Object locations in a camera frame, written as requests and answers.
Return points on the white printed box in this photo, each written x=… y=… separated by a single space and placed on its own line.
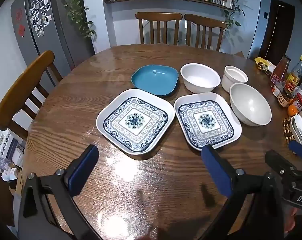
x=7 y=142

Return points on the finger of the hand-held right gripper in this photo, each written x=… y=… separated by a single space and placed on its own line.
x=299 y=149
x=278 y=161

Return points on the orange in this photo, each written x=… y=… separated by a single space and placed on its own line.
x=292 y=110

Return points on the wooden bead trivet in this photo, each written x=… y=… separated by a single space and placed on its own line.
x=287 y=128

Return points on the yellow snack packet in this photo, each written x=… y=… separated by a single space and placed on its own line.
x=264 y=65

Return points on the dark wooden door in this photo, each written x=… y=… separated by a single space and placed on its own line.
x=278 y=30

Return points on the yellow-capped clear bottle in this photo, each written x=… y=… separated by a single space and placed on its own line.
x=294 y=78

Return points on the red sauce bottle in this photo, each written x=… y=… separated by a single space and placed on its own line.
x=281 y=72

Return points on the red-lidded jar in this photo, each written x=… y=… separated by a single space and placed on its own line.
x=299 y=102

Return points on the dark wall switch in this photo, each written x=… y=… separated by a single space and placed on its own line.
x=265 y=15

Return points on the dark-lidded sauce jar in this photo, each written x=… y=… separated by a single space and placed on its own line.
x=284 y=99

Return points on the blue patterned square plate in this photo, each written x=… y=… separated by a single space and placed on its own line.
x=206 y=121
x=134 y=122

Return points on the trailing green plant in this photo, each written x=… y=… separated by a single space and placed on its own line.
x=232 y=17
x=77 y=10

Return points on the group of photo magnets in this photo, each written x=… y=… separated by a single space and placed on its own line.
x=38 y=12

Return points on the white ramekin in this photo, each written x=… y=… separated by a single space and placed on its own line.
x=232 y=81

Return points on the red paper decoration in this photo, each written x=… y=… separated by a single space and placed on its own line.
x=21 y=30
x=19 y=13

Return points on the person's right hand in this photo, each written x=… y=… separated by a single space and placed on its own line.
x=291 y=218

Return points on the grey refrigerator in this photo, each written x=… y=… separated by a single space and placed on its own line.
x=58 y=45

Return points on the wooden chair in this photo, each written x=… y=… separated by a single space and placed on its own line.
x=23 y=80
x=204 y=21
x=158 y=16

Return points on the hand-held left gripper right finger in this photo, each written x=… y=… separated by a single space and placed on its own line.
x=216 y=170

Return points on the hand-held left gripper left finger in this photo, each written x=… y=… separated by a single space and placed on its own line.
x=84 y=166

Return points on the large grey-white bowl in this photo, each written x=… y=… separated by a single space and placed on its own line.
x=249 y=106

